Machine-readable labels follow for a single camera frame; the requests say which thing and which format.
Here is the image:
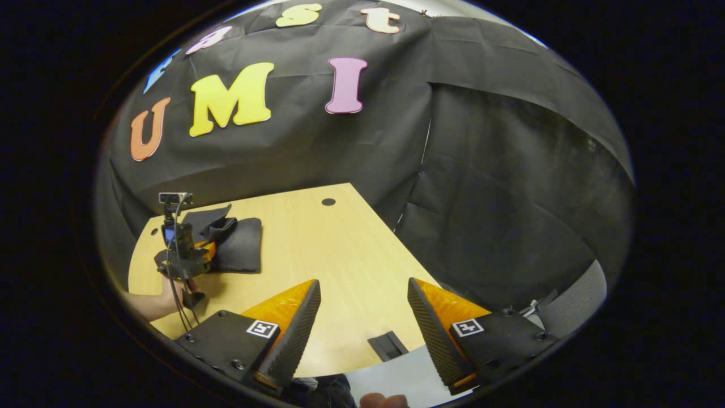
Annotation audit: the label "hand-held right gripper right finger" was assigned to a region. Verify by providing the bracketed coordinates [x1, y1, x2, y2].
[407, 277, 560, 396]

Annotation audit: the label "black backdrop cloth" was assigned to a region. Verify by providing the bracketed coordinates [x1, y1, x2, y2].
[96, 0, 635, 318]

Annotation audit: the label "person's dark clothing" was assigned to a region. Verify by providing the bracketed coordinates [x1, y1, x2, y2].
[283, 374, 357, 408]

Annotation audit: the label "black rectangular table slot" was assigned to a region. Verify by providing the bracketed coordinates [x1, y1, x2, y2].
[367, 332, 410, 362]

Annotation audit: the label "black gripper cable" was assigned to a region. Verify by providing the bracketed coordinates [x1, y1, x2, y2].
[166, 195, 200, 328]

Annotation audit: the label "black jeans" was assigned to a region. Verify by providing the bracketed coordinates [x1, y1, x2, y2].
[181, 204, 264, 274]

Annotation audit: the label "grey mesh chair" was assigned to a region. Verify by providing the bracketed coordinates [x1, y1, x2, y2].
[532, 260, 608, 339]

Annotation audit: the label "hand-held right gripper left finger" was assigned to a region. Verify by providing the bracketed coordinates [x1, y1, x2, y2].
[173, 278, 322, 396]

